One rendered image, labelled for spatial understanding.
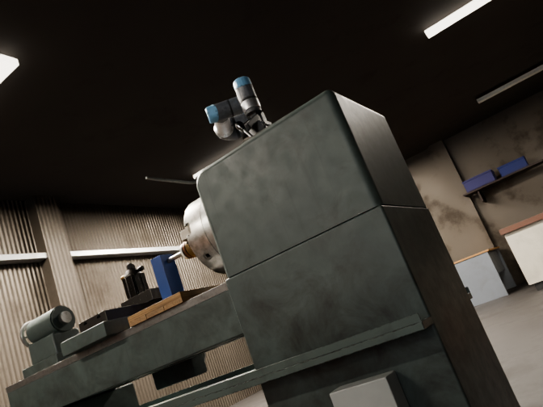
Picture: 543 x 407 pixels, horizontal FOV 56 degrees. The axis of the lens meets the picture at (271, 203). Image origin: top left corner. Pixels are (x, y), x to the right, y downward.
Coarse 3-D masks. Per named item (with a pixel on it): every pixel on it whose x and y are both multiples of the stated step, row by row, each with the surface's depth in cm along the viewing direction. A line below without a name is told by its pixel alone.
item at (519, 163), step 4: (516, 160) 901; (520, 160) 898; (524, 160) 895; (508, 164) 908; (512, 164) 905; (516, 164) 902; (520, 164) 898; (524, 164) 895; (500, 168) 915; (504, 168) 911; (508, 168) 908; (512, 168) 905; (516, 168) 901; (520, 168) 898; (500, 172) 915; (504, 172) 911; (508, 172) 908
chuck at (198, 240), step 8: (200, 200) 189; (192, 208) 190; (184, 216) 190; (192, 216) 187; (200, 216) 184; (184, 224) 188; (192, 224) 185; (200, 224) 183; (192, 232) 185; (200, 232) 183; (192, 240) 185; (200, 240) 183; (208, 240) 182; (192, 248) 186; (200, 248) 184; (208, 248) 183; (200, 256) 186; (216, 256) 184; (208, 264) 187; (216, 264) 187; (224, 272) 193
